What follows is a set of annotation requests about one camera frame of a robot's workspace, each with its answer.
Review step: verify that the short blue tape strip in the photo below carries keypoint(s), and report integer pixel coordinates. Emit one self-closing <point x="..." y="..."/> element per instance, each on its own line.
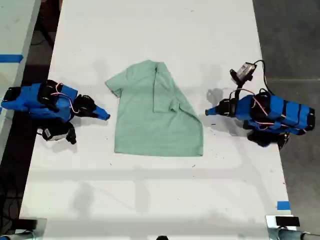
<point x="283" y="205"/>

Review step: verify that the white and black small box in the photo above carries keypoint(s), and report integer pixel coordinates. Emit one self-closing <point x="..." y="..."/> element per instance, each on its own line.
<point x="287" y="221"/>

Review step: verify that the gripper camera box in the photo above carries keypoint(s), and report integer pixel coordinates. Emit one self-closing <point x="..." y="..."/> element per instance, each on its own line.
<point x="246" y="71"/>
<point x="56" y="132"/>

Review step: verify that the white side table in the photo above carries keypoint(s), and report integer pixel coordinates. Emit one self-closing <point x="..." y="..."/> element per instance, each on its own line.
<point x="15" y="30"/>

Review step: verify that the pale green T-shirt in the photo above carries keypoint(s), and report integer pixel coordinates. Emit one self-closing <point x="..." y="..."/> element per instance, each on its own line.
<point x="155" y="130"/>

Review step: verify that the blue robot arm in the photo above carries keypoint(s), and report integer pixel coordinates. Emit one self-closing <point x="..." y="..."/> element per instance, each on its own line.
<point x="30" y="100"/>
<point x="287" y="112"/>

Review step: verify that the gripper camera stalk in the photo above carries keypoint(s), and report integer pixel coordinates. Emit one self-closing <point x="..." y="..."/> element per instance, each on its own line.
<point x="71" y="135"/>
<point x="236" y="77"/>

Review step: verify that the long blue tape strip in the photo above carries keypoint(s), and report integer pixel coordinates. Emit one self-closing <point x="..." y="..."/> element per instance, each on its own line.
<point x="11" y="58"/>

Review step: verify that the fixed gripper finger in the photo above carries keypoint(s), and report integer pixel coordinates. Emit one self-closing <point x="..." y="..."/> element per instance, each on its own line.
<point x="102" y="113"/>
<point x="211" y="111"/>

